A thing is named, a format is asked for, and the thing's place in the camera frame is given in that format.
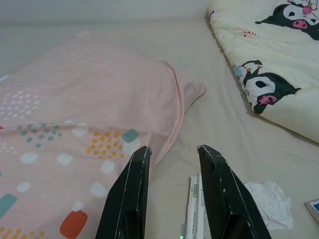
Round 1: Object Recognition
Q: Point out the pink patterned pillow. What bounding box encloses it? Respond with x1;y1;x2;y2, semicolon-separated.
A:
0;29;207;239

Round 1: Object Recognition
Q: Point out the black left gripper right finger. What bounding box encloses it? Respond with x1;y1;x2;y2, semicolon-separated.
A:
196;144;272;239

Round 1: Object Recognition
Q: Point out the white paper wrapper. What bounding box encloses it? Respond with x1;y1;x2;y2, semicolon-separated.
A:
185;174;207;239

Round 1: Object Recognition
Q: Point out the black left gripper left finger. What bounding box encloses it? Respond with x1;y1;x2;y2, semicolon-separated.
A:
95;146;153;239

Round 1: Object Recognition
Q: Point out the blue and white book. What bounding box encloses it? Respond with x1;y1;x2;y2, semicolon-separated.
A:
304;198;319;220

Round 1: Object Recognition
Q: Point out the white tissue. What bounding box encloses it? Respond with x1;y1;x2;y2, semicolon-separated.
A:
244;181;294;231

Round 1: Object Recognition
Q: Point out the cream bed sheet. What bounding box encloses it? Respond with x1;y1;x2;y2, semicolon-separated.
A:
0;17;319;239

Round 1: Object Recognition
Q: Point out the cream cartoon print quilt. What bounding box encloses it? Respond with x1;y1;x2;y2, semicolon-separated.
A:
208;0;319;144

